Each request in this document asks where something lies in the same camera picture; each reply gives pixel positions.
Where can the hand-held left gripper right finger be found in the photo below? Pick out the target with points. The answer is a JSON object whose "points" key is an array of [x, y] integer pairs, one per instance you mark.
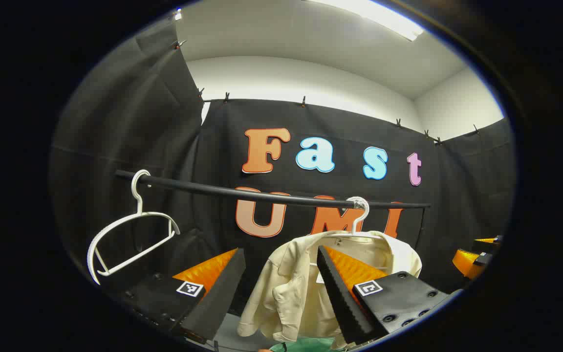
{"points": [[340, 298]]}

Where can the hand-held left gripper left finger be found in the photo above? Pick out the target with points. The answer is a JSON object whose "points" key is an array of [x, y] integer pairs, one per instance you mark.
{"points": [[227, 293]]}

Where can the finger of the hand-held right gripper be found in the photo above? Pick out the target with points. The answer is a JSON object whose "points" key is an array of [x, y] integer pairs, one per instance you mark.
{"points": [[465, 261], [487, 240]]}

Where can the cream jacket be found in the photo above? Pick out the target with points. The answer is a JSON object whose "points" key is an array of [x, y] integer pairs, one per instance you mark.
{"points": [[286, 288]]}

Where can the green laundry hamper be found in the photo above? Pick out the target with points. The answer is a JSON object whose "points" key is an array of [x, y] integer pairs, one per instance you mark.
{"points": [[306, 345]]}

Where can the white plastic clothes hanger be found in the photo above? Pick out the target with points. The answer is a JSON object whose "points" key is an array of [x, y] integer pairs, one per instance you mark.
{"points": [[359, 215]]}

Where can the black clothes rack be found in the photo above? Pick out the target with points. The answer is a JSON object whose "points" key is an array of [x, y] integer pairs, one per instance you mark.
{"points": [[213, 190]]}

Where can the empty white plastic hanger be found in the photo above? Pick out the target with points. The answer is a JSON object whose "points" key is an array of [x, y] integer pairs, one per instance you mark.
{"points": [[139, 208]]}

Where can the black backdrop cloth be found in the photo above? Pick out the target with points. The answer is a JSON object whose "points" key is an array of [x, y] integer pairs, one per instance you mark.
{"points": [[340, 132]]}

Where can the row of black cloth clips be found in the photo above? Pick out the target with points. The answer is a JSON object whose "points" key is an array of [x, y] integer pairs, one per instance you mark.
{"points": [[303, 101]]}

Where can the ceiling light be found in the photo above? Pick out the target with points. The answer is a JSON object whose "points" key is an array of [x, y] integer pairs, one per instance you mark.
{"points": [[384, 19]]}

